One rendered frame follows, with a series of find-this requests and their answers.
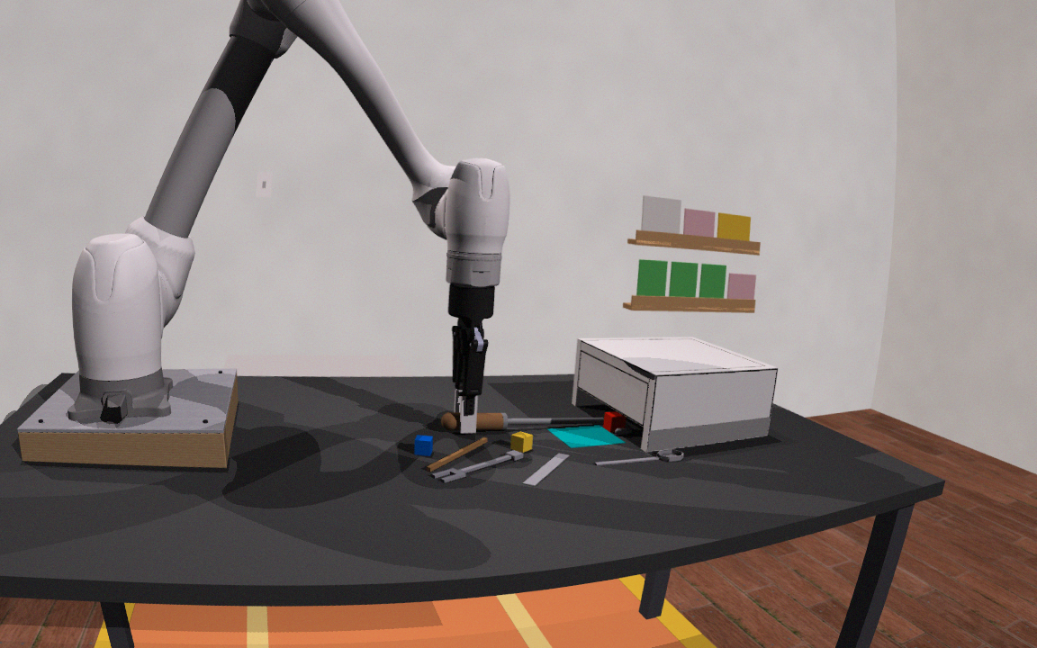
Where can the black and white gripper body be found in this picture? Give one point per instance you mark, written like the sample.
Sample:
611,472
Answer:
470,306

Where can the orange flat bar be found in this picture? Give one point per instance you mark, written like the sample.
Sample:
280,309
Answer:
456,454

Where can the red block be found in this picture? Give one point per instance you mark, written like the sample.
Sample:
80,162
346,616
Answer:
614,420

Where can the white combination wrench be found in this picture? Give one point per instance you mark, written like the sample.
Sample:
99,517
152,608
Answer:
457,474

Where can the blue cube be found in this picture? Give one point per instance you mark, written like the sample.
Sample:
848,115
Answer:
423,445

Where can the white flat bar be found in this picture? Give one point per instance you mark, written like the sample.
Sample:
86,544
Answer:
539,475

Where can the teal square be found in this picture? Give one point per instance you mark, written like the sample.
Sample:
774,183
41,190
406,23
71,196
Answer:
585,436

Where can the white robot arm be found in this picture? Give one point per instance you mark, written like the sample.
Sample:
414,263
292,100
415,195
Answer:
116,302

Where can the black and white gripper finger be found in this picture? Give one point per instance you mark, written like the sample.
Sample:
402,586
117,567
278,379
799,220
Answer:
472,385
457,367

